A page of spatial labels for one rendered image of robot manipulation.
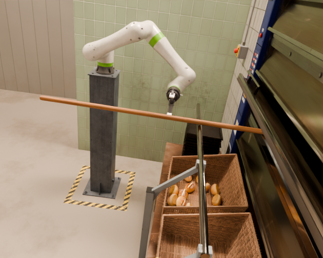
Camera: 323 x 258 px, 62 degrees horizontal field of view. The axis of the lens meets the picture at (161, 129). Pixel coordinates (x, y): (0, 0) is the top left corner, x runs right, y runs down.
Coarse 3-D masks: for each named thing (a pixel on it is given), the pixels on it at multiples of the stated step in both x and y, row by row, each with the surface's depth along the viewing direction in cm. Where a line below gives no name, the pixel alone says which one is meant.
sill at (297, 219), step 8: (256, 120) 174; (264, 136) 156; (264, 144) 150; (272, 160) 135; (272, 168) 133; (280, 176) 123; (280, 184) 121; (288, 192) 113; (288, 200) 112; (296, 208) 105; (296, 216) 103; (296, 224) 102; (304, 224) 98; (304, 232) 96; (304, 240) 95; (312, 240) 92; (312, 248) 90; (312, 256) 89; (320, 256) 86
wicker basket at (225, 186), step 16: (192, 160) 205; (192, 176) 211; (208, 176) 210; (224, 176) 203; (240, 176) 174; (192, 192) 195; (208, 192) 197; (224, 192) 190; (240, 192) 165; (176, 208) 158; (192, 208) 156; (208, 208) 154; (224, 208) 153; (240, 208) 152
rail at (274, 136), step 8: (248, 88) 148; (256, 104) 128; (264, 112) 121; (264, 120) 113; (272, 128) 106; (272, 136) 101; (280, 144) 95; (280, 152) 92; (288, 160) 86; (288, 168) 84; (296, 176) 79; (296, 184) 77; (304, 184) 76; (304, 192) 73; (304, 200) 72; (312, 200) 70; (312, 208) 68; (312, 216) 67; (320, 216) 65; (320, 224) 63; (320, 232) 63
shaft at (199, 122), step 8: (40, 96) 163; (48, 96) 164; (72, 104) 163; (80, 104) 162; (88, 104) 161; (96, 104) 161; (120, 112) 161; (128, 112) 160; (136, 112) 160; (144, 112) 160; (152, 112) 160; (176, 120) 159; (184, 120) 158; (192, 120) 158; (200, 120) 158; (232, 128) 157; (240, 128) 156; (248, 128) 156; (256, 128) 157
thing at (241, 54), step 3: (240, 45) 224; (246, 45) 227; (237, 48) 228; (240, 48) 221; (243, 48) 220; (246, 48) 220; (237, 51) 226; (240, 51) 222; (243, 51) 222; (246, 51) 221; (237, 54) 224; (240, 54) 223; (243, 54) 223; (246, 54) 222; (237, 57) 224; (240, 57) 224; (243, 57) 224
